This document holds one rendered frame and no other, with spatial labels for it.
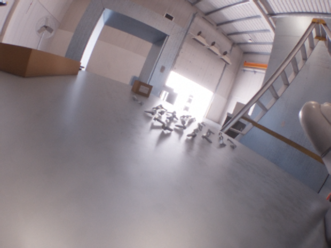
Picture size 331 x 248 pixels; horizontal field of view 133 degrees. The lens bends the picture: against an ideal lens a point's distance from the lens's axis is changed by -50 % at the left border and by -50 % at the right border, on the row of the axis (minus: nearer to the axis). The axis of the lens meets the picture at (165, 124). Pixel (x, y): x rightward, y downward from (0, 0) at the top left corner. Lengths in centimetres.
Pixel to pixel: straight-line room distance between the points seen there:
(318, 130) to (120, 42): 958
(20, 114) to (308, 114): 58
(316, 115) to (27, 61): 71
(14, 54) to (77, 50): 131
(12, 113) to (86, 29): 157
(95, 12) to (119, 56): 785
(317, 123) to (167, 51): 160
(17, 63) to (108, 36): 939
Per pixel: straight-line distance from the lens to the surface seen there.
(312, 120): 49
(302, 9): 976
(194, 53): 1132
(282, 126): 235
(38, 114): 15
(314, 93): 244
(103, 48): 951
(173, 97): 259
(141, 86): 70
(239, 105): 610
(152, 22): 176
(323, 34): 234
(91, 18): 172
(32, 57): 35
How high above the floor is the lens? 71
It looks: 12 degrees down
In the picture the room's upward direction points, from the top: 22 degrees clockwise
